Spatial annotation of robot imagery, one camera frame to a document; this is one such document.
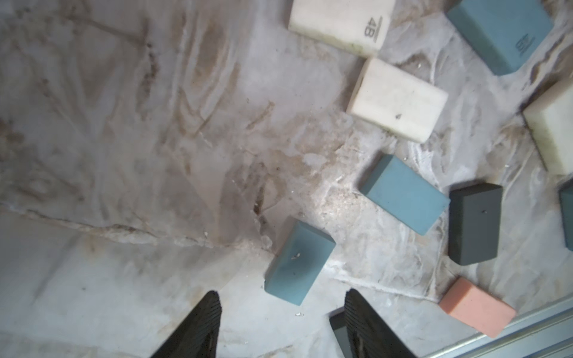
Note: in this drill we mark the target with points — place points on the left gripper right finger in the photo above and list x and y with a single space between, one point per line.
369 335

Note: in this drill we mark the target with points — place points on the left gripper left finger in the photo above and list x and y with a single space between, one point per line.
197 335

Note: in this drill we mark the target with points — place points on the teal eraser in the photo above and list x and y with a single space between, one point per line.
566 204
296 268
503 33

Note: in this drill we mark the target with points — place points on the black eraser bottom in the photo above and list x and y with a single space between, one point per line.
338 325

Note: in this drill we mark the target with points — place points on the black eraser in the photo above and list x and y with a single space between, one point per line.
474 223
338 325

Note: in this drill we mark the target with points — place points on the pink eraser bottom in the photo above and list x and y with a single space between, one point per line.
476 308

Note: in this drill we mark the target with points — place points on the teal eraser middle low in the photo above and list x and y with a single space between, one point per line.
404 194

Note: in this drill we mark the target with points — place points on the black eraser middle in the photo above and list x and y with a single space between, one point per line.
474 223

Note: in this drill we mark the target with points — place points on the white eraser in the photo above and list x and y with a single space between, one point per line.
396 101
549 118
356 26

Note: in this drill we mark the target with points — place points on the white eraser lower middle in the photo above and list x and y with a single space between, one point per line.
549 118

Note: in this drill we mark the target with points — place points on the white eraser top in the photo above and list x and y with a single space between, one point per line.
356 26

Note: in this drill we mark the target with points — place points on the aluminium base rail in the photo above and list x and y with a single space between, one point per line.
543 332

